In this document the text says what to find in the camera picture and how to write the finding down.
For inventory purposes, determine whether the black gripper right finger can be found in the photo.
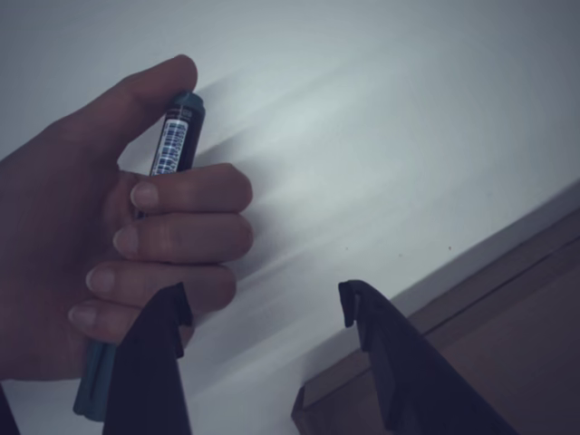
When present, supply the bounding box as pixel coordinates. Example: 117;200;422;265
337;279;518;435

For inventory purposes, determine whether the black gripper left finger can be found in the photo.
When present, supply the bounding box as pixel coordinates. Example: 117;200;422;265
101;282;195;435

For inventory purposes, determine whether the green edding 300 marker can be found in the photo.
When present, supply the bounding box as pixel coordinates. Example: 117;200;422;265
72;90;208;423

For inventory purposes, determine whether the person's left hand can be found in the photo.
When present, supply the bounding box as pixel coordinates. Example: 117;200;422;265
0;53;255;382

